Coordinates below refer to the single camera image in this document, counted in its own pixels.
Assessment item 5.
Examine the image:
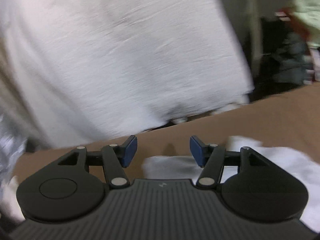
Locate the light grey t-shirt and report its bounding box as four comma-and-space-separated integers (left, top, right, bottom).
142, 136, 320, 233

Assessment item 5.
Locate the dark clothes pile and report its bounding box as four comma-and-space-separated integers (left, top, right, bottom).
249, 18, 313, 102

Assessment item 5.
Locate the brown cardboard sheet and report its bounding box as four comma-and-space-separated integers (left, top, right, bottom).
13, 82, 320, 183

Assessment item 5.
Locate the white hanging garment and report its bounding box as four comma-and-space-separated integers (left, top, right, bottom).
1, 0, 253, 147

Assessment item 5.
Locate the beige curtain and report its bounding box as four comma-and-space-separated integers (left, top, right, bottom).
1, 39, 50, 152

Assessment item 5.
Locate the cream folded cloth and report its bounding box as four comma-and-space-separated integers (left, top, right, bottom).
1, 176, 25, 224

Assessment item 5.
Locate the light green cloth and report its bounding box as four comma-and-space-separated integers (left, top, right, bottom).
293, 0, 319, 30

